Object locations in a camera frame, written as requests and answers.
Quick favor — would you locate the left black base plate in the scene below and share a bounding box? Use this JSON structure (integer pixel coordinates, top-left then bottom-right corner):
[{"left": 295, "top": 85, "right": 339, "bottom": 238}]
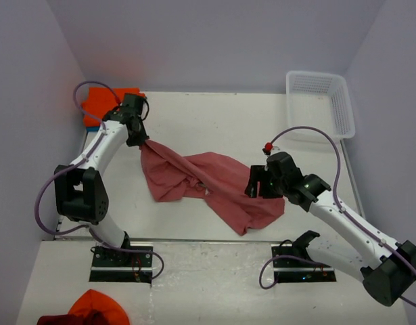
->
[{"left": 89, "top": 245, "right": 153, "bottom": 284}]

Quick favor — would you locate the pink t shirt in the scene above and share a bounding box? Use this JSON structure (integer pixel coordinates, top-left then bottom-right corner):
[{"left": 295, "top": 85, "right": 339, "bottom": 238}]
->
[{"left": 140, "top": 139, "right": 285, "bottom": 236}]

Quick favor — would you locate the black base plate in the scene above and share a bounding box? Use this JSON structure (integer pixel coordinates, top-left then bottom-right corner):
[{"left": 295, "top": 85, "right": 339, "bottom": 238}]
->
[
  {"left": 271, "top": 240, "right": 337, "bottom": 284},
  {"left": 89, "top": 245, "right": 153, "bottom": 284}
]

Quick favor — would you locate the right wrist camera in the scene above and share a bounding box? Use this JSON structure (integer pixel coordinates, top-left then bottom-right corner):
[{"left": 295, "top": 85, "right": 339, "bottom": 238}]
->
[{"left": 262, "top": 142, "right": 281, "bottom": 156}]

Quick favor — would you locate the orange cloth at front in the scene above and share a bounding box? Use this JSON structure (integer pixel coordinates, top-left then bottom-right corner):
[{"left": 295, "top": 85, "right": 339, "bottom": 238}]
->
[{"left": 68, "top": 289, "right": 131, "bottom": 325}]

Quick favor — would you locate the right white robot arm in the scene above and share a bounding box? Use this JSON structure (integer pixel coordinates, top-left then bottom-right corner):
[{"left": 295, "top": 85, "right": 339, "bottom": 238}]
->
[{"left": 245, "top": 152, "right": 416, "bottom": 307}]

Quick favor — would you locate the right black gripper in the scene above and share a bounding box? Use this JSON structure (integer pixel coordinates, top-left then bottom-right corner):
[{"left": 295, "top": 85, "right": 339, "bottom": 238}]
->
[{"left": 245, "top": 165, "right": 287, "bottom": 199}]

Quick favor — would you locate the folded orange t shirt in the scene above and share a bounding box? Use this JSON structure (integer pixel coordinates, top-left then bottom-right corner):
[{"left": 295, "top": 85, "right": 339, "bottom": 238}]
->
[{"left": 81, "top": 87, "right": 149, "bottom": 131}]

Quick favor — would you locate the white plastic basket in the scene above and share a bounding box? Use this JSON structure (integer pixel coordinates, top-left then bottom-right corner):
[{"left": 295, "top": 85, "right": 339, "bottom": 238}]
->
[{"left": 286, "top": 70, "right": 356, "bottom": 142}]

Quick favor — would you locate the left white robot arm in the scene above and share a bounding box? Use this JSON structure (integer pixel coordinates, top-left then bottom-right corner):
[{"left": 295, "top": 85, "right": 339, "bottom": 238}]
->
[{"left": 54, "top": 93, "right": 149, "bottom": 266}]

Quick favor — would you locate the dark red cloth at front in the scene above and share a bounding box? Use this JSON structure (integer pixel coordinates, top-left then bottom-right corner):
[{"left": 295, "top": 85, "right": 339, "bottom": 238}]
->
[{"left": 37, "top": 311, "right": 109, "bottom": 325}]

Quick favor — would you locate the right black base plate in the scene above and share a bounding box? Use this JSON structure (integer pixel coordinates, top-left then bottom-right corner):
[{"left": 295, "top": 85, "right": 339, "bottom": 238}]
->
[{"left": 271, "top": 240, "right": 337, "bottom": 284}]

